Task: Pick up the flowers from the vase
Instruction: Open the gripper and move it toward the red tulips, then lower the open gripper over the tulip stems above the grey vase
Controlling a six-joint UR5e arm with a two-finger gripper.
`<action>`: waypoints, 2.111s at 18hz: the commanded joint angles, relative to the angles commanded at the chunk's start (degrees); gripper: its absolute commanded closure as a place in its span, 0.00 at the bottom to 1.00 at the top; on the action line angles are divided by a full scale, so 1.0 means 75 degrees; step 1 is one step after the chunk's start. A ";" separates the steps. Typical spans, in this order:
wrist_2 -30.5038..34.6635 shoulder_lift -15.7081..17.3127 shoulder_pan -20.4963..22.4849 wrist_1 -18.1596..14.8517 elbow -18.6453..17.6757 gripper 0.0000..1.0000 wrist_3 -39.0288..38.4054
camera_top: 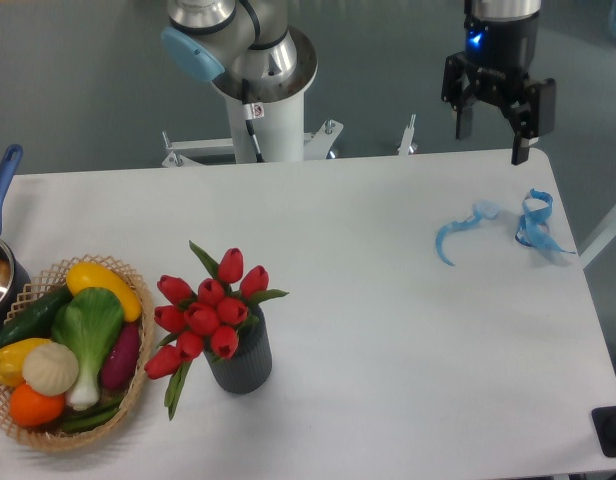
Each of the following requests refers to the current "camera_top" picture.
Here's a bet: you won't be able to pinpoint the orange fruit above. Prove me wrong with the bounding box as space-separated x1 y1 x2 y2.
9 383 65 427

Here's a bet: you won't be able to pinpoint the dark green cucumber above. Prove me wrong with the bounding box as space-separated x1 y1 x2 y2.
0 285 72 349

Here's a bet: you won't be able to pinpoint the blue ribbon strip left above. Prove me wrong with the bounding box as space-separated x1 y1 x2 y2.
434 200 501 266

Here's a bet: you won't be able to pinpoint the green bean pods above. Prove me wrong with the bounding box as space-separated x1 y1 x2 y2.
60 396 122 434

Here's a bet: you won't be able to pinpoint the blue ribbon strip right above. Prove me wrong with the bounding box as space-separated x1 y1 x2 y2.
515 188 576 255

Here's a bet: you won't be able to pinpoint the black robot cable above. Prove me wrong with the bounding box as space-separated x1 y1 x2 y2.
240 78 266 164

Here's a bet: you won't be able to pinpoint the dark grey ribbed vase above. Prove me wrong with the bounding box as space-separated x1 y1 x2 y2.
204 306 272 395

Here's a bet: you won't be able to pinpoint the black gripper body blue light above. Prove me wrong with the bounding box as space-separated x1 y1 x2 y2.
459 1 541 108

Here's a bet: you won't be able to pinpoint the blue handled saucepan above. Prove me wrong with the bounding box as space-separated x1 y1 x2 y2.
0 144 30 331

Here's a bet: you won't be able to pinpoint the yellow bell pepper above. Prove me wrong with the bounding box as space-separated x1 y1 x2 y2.
0 338 51 388

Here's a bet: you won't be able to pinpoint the cream steamed bun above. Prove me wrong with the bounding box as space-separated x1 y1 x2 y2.
22 342 79 396

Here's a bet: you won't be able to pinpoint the yellow squash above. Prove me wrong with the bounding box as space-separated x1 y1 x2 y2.
66 261 142 322

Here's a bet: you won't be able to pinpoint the purple sweet potato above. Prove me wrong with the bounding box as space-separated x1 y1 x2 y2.
100 323 141 390

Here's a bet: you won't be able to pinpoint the red tulip bouquet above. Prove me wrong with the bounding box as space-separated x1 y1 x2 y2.
145 242 288 419

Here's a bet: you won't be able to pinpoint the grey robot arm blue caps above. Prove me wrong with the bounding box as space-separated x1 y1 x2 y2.
161 1 557 165

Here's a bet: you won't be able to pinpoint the black device at edge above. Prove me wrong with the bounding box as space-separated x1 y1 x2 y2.
591 406 616 458

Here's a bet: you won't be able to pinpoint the woven wicker basket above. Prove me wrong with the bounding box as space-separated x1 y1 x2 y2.
0 254 154 452

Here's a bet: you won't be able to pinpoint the blue ribbon strip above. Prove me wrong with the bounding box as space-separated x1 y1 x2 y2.
515 188 576 255
434 200 501 266

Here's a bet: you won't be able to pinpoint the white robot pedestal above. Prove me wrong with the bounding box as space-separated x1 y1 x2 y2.
224 93 304 164

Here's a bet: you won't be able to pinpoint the white frame at right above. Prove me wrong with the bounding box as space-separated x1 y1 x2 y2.
579 204 616 269

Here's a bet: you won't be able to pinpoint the green bok choy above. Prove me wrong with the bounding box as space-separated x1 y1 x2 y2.
51 287 124 411

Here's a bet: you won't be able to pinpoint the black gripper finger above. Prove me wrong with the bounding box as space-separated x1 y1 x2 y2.
501 78 556 166
441 53 476 140

